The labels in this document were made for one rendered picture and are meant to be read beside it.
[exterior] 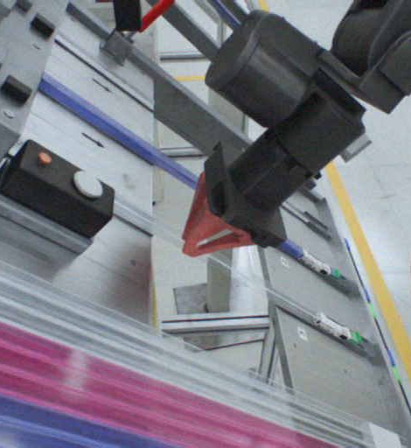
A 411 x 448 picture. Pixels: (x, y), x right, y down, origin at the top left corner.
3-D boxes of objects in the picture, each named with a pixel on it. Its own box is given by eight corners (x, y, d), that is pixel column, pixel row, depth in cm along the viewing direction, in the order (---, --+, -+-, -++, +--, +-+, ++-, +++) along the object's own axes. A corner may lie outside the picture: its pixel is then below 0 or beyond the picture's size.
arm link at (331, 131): (384, 135, 37) (366, 99, 41) (322, 81, 34) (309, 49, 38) (316, 191, 41) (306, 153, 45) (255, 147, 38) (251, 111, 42)
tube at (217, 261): (350, 337, 65) (357, 333, 64) (352, 346, 64) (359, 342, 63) (-17, 126, 39) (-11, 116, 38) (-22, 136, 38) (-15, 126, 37)
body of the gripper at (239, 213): (217, 224, 40) (281, 166, 36) (207, 150, 47) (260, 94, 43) (274, 254, 43) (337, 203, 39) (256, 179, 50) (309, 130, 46)
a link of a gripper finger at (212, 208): (158, 259, 45) (223, 197, 40) (158, 206, 50) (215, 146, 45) (215, 283, 49) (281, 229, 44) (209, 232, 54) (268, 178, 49)
